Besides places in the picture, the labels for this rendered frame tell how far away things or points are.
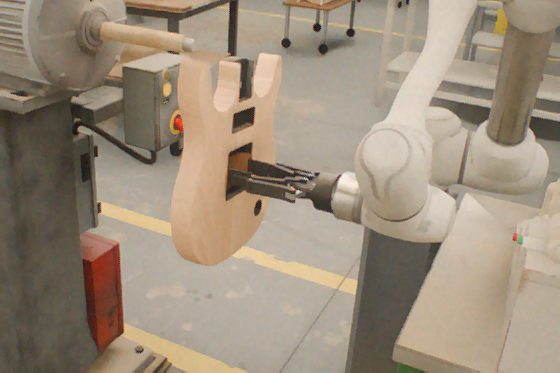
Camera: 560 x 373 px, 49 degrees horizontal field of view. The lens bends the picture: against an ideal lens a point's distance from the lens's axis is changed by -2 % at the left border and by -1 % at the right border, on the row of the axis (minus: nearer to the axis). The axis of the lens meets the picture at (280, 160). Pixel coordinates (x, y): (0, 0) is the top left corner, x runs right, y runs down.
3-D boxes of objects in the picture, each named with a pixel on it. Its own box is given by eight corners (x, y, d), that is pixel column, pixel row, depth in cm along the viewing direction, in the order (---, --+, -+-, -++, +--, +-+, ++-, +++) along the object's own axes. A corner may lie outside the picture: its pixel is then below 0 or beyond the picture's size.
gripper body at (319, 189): (328, 220, 113) (281, 208, 117) (343, 205, 121) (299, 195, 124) (332, 181, 111) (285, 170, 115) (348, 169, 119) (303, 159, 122)
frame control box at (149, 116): (66, 160, 156) (58, 60, 145) (120, 134, 174) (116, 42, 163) (146, 184, 147) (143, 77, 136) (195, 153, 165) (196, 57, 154)
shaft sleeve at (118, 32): (111, 37, 121) (100, 39, 118) (111, 21, 120) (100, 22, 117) (189, 52, 114) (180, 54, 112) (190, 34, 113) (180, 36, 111)
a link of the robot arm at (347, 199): (371, 216, 119) (342, 209, 121) (378, 170, 116) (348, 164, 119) (356, 232, 111) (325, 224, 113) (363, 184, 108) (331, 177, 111)
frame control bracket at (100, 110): (81, 122, 143) (80, 106, 141) (132, 100, 158) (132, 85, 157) (94, 125, 141) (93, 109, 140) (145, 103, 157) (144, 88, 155)
